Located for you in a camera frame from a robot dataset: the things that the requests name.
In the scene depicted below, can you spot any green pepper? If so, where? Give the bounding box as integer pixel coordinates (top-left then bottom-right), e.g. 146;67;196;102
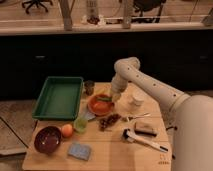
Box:
96;97;112;102

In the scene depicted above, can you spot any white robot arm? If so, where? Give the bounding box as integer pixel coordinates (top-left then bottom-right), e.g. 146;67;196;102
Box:
111;57;213;171

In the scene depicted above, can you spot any orange-red bowl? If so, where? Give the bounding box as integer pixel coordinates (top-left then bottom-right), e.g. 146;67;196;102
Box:
87;94;114;116

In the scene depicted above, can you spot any dark purple bowl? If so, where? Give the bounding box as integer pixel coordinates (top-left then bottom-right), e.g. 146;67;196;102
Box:
34;126;61;154

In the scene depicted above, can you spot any bunch of dark grapes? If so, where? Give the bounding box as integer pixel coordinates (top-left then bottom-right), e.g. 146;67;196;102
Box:
99;114;121;131

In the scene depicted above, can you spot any dark metal cup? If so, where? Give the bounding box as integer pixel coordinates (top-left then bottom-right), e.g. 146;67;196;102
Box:
84;80;95;96

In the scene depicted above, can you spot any grey spatula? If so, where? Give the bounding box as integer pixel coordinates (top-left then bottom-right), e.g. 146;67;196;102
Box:
79;108;96;121

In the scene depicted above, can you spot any silver spoon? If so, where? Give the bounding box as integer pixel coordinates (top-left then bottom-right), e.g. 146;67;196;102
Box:
122;113;150;122

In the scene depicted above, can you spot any black white dish brush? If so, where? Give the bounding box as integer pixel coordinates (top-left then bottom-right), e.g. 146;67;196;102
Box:
123;129;168;153

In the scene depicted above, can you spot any brown black block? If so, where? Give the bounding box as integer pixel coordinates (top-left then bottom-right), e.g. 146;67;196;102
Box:
134;122;157;137

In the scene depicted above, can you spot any small green cup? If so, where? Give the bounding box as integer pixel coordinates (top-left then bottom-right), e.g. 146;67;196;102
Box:
73;117;88;133

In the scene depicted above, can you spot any green plastic tray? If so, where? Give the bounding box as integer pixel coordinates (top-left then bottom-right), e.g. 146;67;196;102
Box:
32;76;83;121

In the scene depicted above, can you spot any orange fruit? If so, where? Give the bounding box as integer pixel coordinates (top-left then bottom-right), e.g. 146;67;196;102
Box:
61;124;73;138

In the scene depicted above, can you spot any blue sponge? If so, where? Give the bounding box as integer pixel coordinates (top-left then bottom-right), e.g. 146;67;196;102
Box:
68;143;91;161

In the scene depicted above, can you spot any office chair right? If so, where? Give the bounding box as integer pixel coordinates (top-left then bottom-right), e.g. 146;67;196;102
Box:
133;0;167;23

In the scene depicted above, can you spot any office chair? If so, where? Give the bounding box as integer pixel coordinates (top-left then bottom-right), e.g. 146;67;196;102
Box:
133;0;167;23
21;0;53;14

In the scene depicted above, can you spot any office chair left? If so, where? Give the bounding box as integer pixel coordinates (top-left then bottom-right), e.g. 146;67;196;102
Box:
21;0;53;14

